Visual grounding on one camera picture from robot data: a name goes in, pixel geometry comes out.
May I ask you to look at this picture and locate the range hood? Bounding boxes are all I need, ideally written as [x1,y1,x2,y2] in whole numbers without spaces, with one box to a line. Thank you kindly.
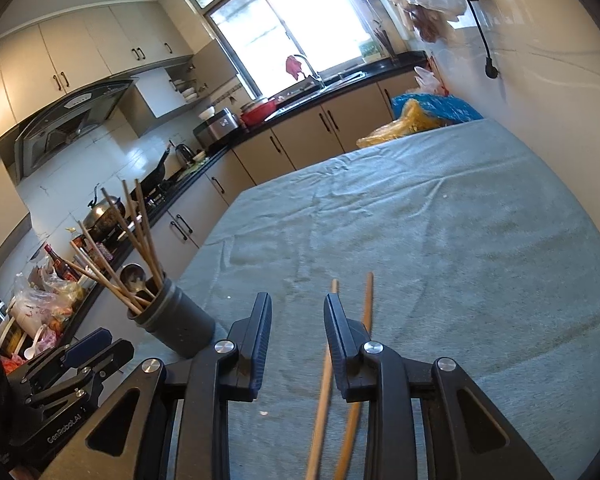
[12,77,139,182]

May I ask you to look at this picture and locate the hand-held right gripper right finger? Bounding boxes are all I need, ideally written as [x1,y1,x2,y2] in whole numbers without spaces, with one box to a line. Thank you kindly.
[324,293,556,480]

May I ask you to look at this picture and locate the blue plastic bag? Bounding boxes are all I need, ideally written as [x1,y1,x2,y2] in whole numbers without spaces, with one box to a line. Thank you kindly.
[390,92,484,127]

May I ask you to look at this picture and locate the white plastic bag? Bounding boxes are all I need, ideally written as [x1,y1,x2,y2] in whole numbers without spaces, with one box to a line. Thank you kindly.
[413,65,449,96]

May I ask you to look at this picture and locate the blue-grey tablecloth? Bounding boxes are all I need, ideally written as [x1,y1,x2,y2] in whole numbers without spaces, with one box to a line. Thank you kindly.
[130,117,600,480]

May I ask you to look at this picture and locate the bunch of wooden chopsticks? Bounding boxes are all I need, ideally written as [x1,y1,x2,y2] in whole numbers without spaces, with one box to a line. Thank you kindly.
[62,177,167,314]

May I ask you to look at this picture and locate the sink-side chopstick holder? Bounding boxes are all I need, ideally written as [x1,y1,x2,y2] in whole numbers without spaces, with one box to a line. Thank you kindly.
[372,27,396,59]

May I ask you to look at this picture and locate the yellow plastic bag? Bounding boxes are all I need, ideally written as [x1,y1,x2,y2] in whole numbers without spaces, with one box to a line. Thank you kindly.
[355,98,444,150]

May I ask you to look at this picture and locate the long wooden chopstick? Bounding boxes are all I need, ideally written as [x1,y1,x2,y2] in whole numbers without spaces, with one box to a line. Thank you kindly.
[305,279,341,480]
[333,272,376,480]

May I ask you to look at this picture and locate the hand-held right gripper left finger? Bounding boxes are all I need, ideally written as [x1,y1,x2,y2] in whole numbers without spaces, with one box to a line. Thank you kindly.
[40,293,273,480]

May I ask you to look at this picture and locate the sink faucet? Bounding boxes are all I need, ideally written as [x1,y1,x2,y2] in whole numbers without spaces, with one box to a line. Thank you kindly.
[293,53,326,89]

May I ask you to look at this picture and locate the black kitchen countertop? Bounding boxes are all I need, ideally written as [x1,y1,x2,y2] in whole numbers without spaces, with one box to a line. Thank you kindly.
[0,50,429,362]

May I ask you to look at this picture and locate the cream wall cabinets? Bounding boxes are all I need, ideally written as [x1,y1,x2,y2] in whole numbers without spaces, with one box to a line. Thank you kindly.
[0,0,241,137]

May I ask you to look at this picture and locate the long-handled spoon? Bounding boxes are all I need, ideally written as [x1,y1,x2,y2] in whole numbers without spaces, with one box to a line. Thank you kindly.
[119,263,151,302]

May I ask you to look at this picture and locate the red basin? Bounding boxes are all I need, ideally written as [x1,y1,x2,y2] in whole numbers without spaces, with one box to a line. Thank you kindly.
[239,97,284,129]

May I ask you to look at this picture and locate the steel wok with lid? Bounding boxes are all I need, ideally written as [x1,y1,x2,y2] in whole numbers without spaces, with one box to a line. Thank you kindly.
[82,194,129,239]

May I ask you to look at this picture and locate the dark sauce bottle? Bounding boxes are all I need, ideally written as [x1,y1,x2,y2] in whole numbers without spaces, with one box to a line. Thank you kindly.
[43,243,81,282]

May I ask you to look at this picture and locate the kitchen window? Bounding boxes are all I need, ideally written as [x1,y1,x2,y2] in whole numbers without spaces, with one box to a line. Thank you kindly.
[177,0,397,102]

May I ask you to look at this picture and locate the rice cooker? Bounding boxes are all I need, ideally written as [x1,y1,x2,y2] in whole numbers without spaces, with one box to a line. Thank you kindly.
[193,108,241,150]

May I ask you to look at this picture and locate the black cable with plug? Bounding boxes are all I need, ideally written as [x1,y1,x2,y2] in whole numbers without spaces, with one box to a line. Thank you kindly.
[439,0,502,82]

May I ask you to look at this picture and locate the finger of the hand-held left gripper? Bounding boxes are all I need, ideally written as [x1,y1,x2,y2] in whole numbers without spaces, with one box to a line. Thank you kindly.
[24,339,135,407]
[7,328,114,387]

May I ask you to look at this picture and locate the cream base cabinets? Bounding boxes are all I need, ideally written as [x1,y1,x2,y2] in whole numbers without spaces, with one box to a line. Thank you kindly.
[55,67,432,361]

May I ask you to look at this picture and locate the black frying pan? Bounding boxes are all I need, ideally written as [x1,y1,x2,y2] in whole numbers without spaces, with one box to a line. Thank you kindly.
[139,144,177,189]

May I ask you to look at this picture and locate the steel sink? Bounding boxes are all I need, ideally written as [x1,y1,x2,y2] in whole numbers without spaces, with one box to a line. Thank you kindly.
[274,72,367,112]

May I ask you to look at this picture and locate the grey utensil holder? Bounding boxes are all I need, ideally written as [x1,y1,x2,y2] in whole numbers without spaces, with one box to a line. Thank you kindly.
[127,272,216,360]

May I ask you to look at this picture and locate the plastic bags of food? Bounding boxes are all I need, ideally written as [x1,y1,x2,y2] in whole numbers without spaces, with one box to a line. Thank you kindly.
[7,259,89,357]

